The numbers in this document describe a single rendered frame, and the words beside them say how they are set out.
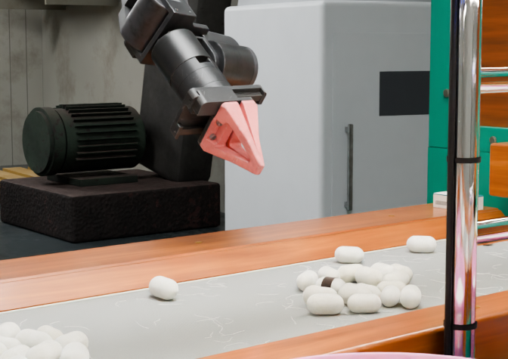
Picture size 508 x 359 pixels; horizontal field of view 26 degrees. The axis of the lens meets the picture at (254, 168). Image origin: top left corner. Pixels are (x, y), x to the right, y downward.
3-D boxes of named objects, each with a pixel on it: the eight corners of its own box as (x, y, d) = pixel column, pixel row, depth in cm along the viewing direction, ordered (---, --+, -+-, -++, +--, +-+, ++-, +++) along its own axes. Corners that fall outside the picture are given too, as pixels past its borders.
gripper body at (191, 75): (271, 94, 123) (238, 52, 127) (197, 99, 117) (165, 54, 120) (247, 137, 127) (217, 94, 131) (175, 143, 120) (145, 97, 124)
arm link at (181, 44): (138, 57, 128) (162, 20, 125) (182, 63, 133) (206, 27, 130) (165, 97, 124) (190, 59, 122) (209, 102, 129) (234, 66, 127)
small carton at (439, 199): (432, 207, 152) (432, 193, 152) (449, 205, 154) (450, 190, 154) (466, 211, 148) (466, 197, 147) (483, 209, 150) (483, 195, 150)
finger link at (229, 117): (307, 144, 119) (263, 86, 123) (255, 149, 114) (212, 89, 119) (280, 188, 123) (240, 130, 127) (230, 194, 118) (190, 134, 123)
